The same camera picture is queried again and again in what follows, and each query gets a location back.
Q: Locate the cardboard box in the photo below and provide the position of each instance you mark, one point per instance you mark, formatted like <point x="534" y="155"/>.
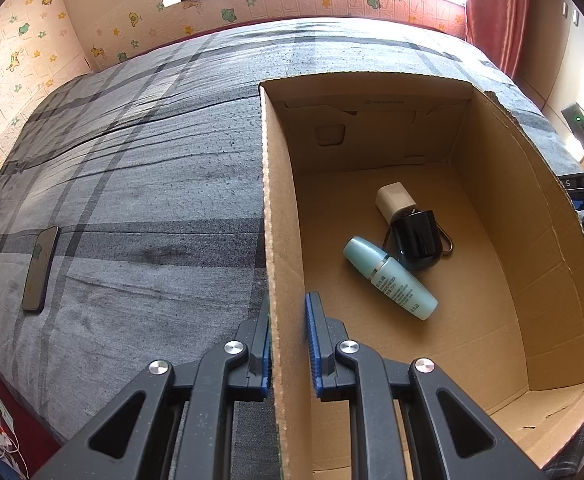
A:
<point x="472" y="340"/>

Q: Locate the teal cosmetic bottle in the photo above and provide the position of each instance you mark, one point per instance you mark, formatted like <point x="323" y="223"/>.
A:
<point x="397" y="282"/>

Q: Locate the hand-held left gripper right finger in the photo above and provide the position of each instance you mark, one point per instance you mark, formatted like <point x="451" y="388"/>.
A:
<point x="314" y="350"/>

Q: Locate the black and beige pouch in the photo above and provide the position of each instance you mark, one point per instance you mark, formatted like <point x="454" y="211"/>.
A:
<point x="414" y="240"/>

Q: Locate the red curtain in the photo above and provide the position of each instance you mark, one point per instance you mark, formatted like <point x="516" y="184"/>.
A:
<point x="497" y="20"/>

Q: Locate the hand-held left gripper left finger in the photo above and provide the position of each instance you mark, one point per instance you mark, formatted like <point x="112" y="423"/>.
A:
<point x="264" y="360"/>

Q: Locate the black smartphone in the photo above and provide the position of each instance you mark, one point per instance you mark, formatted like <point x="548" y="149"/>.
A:
<point x="39" y="270"/>

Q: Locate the grey plaid bed sheet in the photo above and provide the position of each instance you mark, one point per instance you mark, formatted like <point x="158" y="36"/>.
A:
<point x="147" y="185"/>

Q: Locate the cream cube charger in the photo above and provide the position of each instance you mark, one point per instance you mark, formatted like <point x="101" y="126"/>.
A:
<point x="392" y="200"/>

